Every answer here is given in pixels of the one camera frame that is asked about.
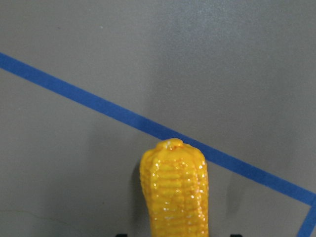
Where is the yellow plastic corn cob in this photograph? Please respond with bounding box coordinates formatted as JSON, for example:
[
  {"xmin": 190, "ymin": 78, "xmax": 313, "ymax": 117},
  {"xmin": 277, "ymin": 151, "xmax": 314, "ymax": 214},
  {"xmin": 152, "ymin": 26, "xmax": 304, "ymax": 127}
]
[{"xmin": 139, "ymin": 138, "xmax": 209, "ymax": 237}]

